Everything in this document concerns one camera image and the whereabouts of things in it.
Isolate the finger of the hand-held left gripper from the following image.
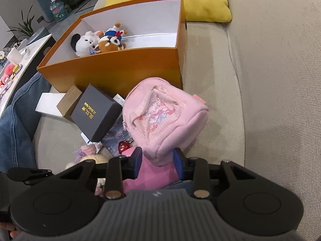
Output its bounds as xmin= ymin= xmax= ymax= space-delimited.
xmin=7 ymin=168 xmax=55 ymax=186

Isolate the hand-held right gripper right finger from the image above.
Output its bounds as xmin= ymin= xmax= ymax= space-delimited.
xmin=173 ymin=148 xmax=252 ymax=199

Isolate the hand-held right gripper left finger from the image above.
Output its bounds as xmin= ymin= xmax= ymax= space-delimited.
xmin=54 ymin=147 xmax=143 ymax=199

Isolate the pink fabric pouch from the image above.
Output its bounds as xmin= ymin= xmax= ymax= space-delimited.
xmin=122 ymin=77 xmax=209 ymax=167

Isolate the orange cardboard box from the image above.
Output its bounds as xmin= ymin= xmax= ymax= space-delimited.
xmin=37 ymin=0 xmax=188 ymax=99

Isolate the red heart charm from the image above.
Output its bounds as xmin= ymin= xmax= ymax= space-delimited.
xmin=118 ymin=141 xmax=131 ymax=155

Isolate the pink faceted box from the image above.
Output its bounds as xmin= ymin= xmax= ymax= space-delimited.
xmin=122 ymin=146 xmax=181 ymax=194

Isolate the illustrated booklet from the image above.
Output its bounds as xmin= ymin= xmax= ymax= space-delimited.
xmin=101 ymin=116 xmax=134 ymax=156

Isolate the cream knitted plush toy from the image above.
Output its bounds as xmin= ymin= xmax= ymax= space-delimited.
xmin=65 ymin=154 xmax=110 ymax=197

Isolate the purple fluffy toy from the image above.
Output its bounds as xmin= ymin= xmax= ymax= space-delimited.
xmin=73 ymin=144 xmax=97 ymax=161

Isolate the person's denim-clad leg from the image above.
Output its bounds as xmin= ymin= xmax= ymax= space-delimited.
xmin=0 ymin=72 xmax=52 ymax=174

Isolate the black gift box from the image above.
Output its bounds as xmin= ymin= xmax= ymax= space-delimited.
xmin=70 ymin=83 xmax=123 ymax=143

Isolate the white flat box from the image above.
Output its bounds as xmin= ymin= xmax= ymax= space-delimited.
xmin=35 ymin=93 xmax=66 ymax=117

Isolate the brown cardboard box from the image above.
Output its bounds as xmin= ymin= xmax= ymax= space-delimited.
xmin=56 ymin=85 xmax=83 ymax=119

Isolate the pink plush toy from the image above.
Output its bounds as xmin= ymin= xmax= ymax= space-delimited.
xmin=3 ymin=64 xmax=16 ymax=78

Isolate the brown plush toy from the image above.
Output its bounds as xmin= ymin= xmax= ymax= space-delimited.
xmin=94 ymin=36 xmax=127 ymax=55

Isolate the small white box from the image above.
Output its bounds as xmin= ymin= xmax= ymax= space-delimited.
xmin=6 ymin=48 xmax=22 ymax=64

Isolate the white table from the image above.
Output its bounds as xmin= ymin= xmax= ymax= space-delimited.
xmin=0 ymin=33 xmax=57 ymax=118

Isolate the blue and white plush toy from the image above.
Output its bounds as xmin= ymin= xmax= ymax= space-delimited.
xmin=104 ymin=23 xmax=128 ymax=41

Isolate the grey round appliance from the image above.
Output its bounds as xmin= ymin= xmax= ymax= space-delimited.
xmin=26 ymin=27 xmax=50 ymax=44

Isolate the potted leafy plant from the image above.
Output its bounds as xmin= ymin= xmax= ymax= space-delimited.
xmin=7 ymin=5 xmax=39 ymax=40

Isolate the water jug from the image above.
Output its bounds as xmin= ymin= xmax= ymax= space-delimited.
xmin=48 ymin=0 xmax=69 ymax=22

